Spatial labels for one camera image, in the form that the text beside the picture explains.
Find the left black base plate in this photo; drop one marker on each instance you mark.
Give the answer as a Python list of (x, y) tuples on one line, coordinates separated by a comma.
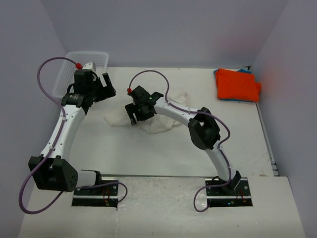
[(105, 196)]

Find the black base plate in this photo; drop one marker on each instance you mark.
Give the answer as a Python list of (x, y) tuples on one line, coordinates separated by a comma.
[(105, 196), (221, 197)]

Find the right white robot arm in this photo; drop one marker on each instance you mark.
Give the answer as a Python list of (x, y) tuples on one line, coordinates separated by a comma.
[(203, 129)]

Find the white t shirt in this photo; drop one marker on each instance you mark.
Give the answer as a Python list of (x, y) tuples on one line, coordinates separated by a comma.
[(157, 124)]

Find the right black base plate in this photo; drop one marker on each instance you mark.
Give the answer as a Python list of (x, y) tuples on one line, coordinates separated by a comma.
[(221, 197)]

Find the folded blue t shirt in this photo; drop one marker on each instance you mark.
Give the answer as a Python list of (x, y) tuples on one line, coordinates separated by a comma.
[(244, 71)]

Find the folded orange t shirt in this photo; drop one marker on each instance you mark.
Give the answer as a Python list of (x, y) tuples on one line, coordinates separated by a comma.
[(236, 86)]

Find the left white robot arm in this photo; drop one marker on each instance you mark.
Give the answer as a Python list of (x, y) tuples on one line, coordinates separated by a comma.
[(51, 170)]

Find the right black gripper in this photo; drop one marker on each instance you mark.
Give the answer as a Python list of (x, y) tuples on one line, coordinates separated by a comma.
[(132, 108)]

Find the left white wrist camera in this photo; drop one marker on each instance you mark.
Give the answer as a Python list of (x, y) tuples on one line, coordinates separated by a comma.
[(89, 66)]

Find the white plastic basket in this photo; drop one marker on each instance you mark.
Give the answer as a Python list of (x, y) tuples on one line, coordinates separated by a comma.
[(66, 73)]

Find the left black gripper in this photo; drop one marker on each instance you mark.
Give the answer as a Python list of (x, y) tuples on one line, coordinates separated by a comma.
[(107, 91)]

